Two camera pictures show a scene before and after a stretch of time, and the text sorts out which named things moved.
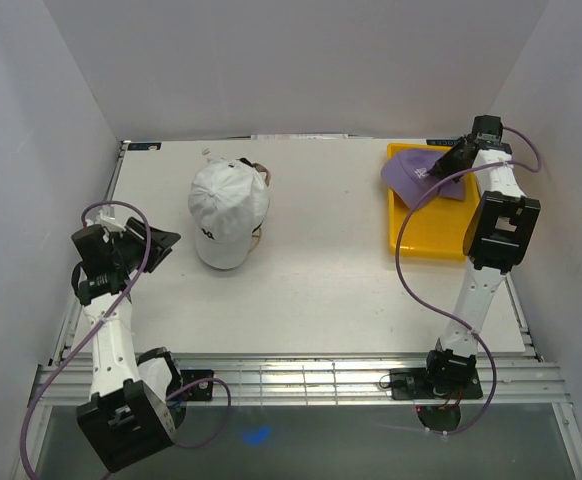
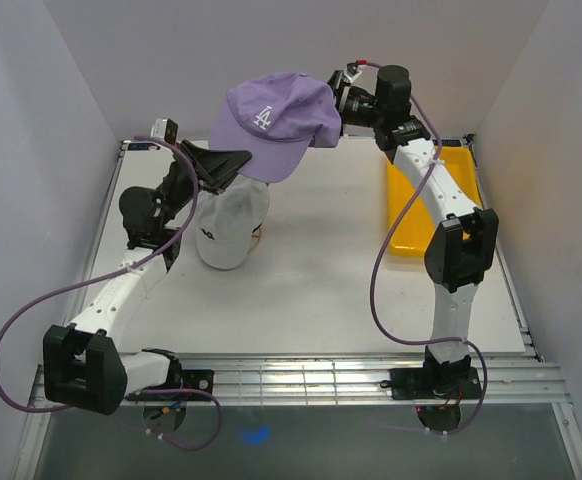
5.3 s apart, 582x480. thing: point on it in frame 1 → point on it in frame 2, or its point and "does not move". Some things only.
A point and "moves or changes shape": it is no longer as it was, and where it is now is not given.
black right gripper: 443,164 → 343,90
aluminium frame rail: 520,379 does not move
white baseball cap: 228,201 does not move
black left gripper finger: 164,237 → 218,166
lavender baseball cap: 406,174 moves or changes shape
